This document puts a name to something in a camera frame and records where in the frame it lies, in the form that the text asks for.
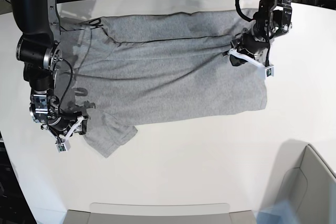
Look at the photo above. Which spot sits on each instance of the grey T-shirt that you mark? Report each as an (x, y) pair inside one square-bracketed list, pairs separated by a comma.
[(140, 69)]

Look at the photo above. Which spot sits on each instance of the grey bin at right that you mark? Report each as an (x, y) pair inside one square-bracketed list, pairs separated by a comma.
[(310, 189)]

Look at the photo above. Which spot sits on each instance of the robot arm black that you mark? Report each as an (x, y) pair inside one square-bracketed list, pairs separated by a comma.
[(273, 19), (38, 48)]

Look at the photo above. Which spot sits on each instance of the blue object bottom right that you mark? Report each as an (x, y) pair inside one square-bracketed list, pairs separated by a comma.
[(279, 213)]

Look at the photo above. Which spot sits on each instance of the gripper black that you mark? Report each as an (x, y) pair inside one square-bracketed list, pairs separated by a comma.
[(253, 44), (64, 126)]

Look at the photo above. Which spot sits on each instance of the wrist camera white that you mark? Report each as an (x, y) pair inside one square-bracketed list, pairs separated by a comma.
[(268, 71), (62, 146)]

